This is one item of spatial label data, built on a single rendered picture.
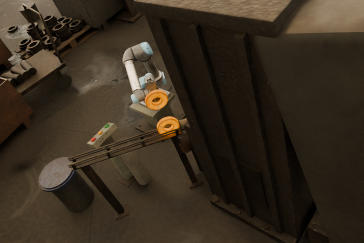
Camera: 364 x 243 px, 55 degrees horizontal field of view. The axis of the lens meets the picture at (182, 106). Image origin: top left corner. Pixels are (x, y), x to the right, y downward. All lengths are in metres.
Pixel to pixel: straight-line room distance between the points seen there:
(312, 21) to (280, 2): 0.14
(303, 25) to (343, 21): 0.13
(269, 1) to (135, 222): 2.15
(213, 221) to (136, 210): 0.66
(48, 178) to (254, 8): 2.25
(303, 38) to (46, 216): 2.79
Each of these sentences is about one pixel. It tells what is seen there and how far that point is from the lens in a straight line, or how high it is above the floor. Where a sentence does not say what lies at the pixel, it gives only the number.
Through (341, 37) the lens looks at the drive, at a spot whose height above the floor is 1.72.
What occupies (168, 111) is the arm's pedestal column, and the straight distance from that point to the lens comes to 3.37.
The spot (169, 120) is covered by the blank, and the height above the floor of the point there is 0.76.
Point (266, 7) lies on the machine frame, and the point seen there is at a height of 1.76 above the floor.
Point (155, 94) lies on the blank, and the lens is 2.29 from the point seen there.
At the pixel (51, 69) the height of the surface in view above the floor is 0.33.
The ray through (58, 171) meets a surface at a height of 0.43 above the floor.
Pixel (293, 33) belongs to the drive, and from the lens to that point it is 1.19.
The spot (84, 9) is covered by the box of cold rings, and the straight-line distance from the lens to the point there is 5.26.
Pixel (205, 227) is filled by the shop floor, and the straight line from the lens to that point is 2.73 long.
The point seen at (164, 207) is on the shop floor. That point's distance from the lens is 2.90.
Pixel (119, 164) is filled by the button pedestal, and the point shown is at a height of 0.24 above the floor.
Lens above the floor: 2.39
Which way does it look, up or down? 42 degrees down
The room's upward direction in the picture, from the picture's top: 22 degrees counter-clockwise
